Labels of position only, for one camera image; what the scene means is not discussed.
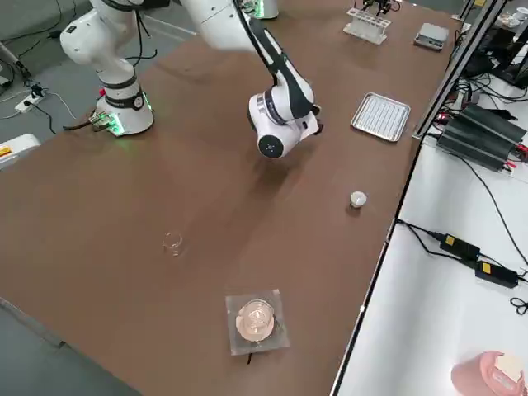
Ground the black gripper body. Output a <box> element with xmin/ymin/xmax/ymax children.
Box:
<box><xmin>309</xmin><ymin>105</ymin><xmax>326</xmax><ymax>137</ymax></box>

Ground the white test tube rack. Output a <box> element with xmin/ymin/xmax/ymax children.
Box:
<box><xmin>343</xmin><ymin>7</ymin><xmax>391</xmax><ymax>45</ymax></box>

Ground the small glass beaker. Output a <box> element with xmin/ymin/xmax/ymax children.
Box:
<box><xmin>162</xmin><ymin>231</ymin><xmax>185</xmax><ymax>257</ymax></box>

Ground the silver digital scale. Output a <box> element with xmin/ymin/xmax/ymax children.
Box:
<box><xmin>413</xmin><ymin>22</ymin><xmax>450</xmax><ymax>53</ymax></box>

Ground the ribbed metal tray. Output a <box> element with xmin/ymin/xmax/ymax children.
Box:
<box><xmin>350</xmin><ymin>92</ymin><xmax>412</xmax><ymax>144</ymax></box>

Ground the black finned power supply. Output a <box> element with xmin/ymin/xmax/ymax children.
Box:
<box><xmin>457</xmin><ymin>102</ymin><xmax>528</xmax><ymax>144</ymax></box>
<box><xmin>436</xmin><ymin>123</ymin><xmax>516</xmax><ymax>172</ymax></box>

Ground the black power adapter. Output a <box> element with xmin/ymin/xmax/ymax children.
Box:
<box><xmin>439</xmin><ymin>233</ymin><xmax>482</xmax><ymax>260</ymax></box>
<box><xmin>474</xmin><ymin>259</ymin><xmax>520</xmax><ymax>289</ymax></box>

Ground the round glass flask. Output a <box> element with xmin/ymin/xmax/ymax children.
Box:
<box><xmin>234</xmin><ymin>299</ymin><xmax>276</xmax><ymax>342</ymax></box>

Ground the white power strip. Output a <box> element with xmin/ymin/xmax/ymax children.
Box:
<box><xmin>15</xmin><ymin>93</ymin><xmax>45</xmax><ymax>113</ymax></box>

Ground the pink plastic mug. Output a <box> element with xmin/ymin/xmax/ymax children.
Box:
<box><xmin>450</xmin><ymin>350</ymin><xmax>528</xmax><ymax>396</ymax></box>

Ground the white box with warning label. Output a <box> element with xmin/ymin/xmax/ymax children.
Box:
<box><xmin>0</xmin><ymin>133</ymin><xmax>42</xmax><ymax>170</ymax></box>

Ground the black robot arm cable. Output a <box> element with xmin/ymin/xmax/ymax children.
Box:
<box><xmin>233</xmin><ymin>0</ymin><xmax>317</xmax><ymax>119</ymax></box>

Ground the aluminium frame post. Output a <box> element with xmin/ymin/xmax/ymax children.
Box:
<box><xmin>412</xmin><ymin>0</ymin><xmax>508</xmax><ymax>140</ymax></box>

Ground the black adapter cable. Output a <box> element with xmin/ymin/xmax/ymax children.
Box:
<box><xmin>395</xmin><ymin>220</ymin><xmax>463</xmax><ymax>261</ymax></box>

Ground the long black power cable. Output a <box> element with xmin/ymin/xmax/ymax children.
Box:
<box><xmin>450</xmin><ymin>152</ymin><xmax>528</xmax><ymax>267</ymax></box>

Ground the black base cable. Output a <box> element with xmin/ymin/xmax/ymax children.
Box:
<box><xmin>63</xmin><ymin>118</ymin><xmax>101</xmax><ymax>132</ymax></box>

